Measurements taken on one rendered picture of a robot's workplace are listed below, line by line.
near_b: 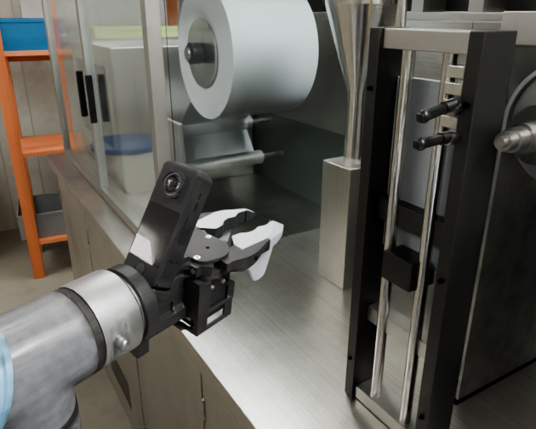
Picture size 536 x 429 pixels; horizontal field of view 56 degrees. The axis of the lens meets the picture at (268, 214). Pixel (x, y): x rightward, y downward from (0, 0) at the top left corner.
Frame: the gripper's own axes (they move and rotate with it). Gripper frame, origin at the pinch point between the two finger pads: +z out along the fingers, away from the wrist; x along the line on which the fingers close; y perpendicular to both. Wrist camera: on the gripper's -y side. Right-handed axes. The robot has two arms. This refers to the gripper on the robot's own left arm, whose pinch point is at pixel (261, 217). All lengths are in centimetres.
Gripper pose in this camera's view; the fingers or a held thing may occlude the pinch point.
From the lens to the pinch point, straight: 58.6
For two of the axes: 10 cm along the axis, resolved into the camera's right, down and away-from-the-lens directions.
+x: 7.9, 3.4, -5.0
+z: 6.0, -2.9, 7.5
